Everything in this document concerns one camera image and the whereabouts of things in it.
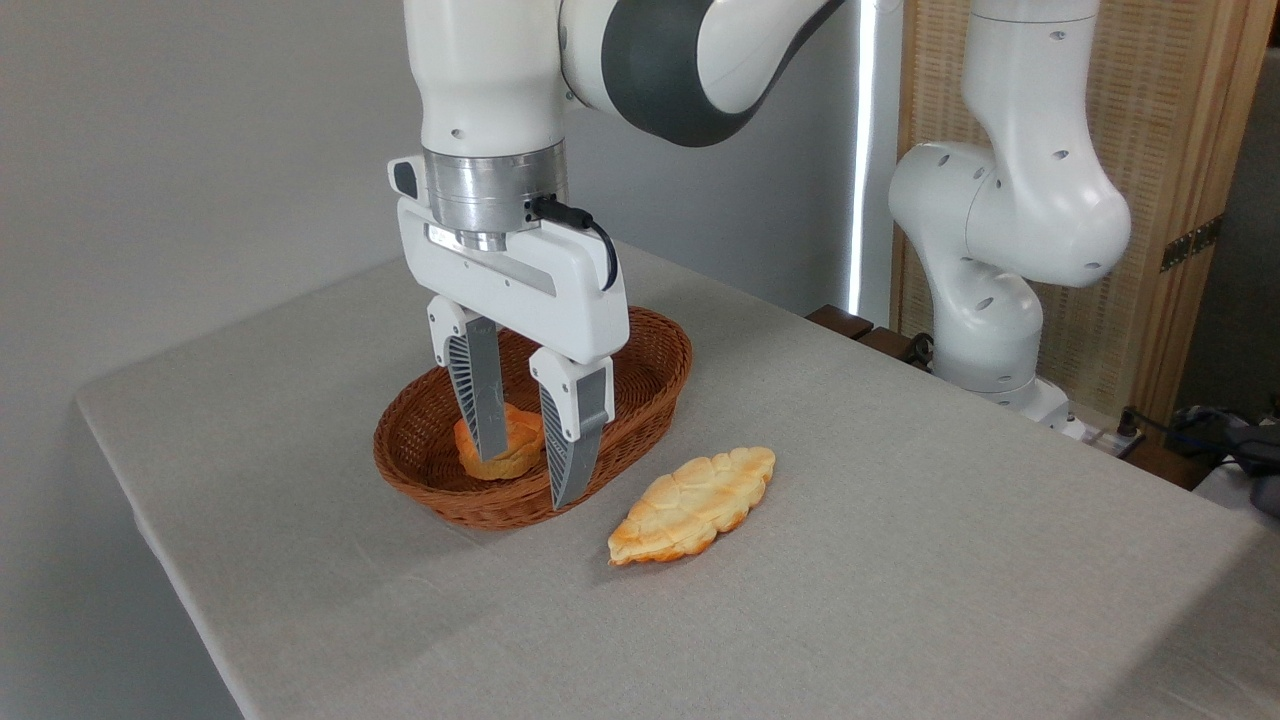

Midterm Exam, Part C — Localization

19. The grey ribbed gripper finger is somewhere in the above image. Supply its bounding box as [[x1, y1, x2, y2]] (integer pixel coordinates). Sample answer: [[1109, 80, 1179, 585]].
[[528, 347, 615, 512], [427, 296, 512, 464]]

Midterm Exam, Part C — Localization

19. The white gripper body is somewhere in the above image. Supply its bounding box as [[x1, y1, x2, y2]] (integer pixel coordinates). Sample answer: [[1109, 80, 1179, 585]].
[[388, 155, 632, 367]]

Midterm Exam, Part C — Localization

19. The leaf-shaped bread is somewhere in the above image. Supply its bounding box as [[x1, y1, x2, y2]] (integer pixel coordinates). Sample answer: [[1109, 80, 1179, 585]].
[[607, 446, 778, 568]]

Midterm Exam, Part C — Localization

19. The orange muffin bread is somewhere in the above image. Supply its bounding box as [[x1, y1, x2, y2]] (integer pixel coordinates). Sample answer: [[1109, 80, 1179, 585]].
[[454, 401, 547, 483]]

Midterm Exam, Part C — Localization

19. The brown wicker oval basket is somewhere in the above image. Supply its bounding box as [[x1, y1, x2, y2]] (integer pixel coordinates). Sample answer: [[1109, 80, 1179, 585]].
[[373, 306, 694, 531]]

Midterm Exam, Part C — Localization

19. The dark brown wooden block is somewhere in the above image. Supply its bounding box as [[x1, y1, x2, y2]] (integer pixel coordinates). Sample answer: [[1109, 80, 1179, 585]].
[[858, 326, 919, 363], [806, 304, 877, 342]]

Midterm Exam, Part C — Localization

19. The grey tablecloth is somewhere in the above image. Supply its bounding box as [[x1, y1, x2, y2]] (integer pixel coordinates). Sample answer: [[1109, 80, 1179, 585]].
[[75, 235, 1280, 720]]

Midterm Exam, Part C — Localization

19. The metal screen hinge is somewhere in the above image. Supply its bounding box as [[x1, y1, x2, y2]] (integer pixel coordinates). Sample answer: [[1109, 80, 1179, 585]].
[[1160, 214, 1224, 274]]

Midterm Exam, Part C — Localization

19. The wooden reed folding screen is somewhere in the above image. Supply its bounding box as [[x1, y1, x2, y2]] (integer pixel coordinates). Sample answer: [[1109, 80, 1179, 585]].
[[890, 0, 1280, 433]]

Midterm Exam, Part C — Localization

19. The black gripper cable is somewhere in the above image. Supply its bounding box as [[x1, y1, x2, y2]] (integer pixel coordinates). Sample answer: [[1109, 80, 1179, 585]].
[[527, 195, 620, 294]]

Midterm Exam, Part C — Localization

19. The black plug with cable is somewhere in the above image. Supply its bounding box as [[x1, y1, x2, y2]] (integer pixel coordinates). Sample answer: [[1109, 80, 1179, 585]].
[[1116, 405, 1201, 446]]

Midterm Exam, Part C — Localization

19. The black cable bundle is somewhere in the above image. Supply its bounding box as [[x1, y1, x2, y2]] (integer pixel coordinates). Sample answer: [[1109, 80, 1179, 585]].
[[1165, 398, 1280, 518]]

